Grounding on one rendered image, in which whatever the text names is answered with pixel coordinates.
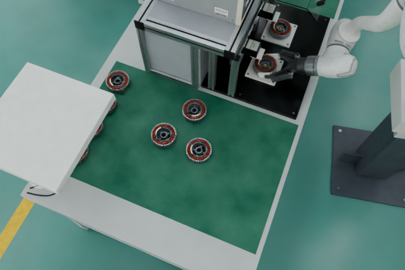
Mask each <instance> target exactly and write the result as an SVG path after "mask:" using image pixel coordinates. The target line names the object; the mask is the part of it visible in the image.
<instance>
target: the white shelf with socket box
mask: <svg viewBox="0 0 405 270"><path fill-rule="evenodd" d="M115 99H116V98H115V95H114V94H112V93H110V92H106V91H105V90H101V89H99V88H96V87H93V86H90V85H88V84H85V83H82V82H80V81H77V80H74V79H72V78H69V77H66V76H64V75H61V74H58V73H56V72H53V71H50V70H47V69H45V68H42V67H40V66H36V65H34V64H31V63H29V62H27V63H26V65H25V66H24V67H23V69H22V70H21V71H20V72H19V74H18V75H17V77H16V78H15V79H14V81H13V82H12V83H11V84H10V86H9V87H8V89H7V90H6V91H5V93H4V94H3V95H2V96H1V98H0V169H1V170H3V171H5V172H8V173H9V174H12V175H15V176H17V177H19V178H21V179H24V180H26V181H29V182H30V183H31V185H32V186H33V187H30V189H32V188H36V189H47V190H49V191H51V192H54V193H53V194H51V195H39V194H35V193H30V192H27V193H28V194H31V195H36V196H52V195H55V194H58V195H59V194H60V192H61V190H62V189H63V187H64V185H65V184H66V182H67V181H68V179H69V177H70V176H71V173H72V172H73V170H74V169H75V167H76V165H77V164H78V162H79V161H80V158H81V157H82V155H83V154H84V152H85V150H86V148H87V147H88V145H89V143H90V142H91V140H92V138H93V137H94V135H95V133H96V132H97V130H98V128H99V126H100V125H101V123H102V121H103V120H104V118H105V116H106V115H107V113H108V111H109V110H110V108H111V106H112V105H113V103H114V101H115Z"/></svg>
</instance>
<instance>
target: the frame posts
mask: <svg viewBox="0 0 405 270"><path fill-rule="evenodd" d="M274 2H275V0H269V3H272V4H274ZM240 57H241V56H240V55H236V57H235V59H234V60H231V68H230V79H229V84H228V95H231V96H232V97H233V96H234V94H235V92H236V85H237V77H238V73H239V65H240ZM217 59H218V55H216V54H213V53H211V52H209V70H208V88H212V90H214V88H215V86H216V70H217Z"/></svg>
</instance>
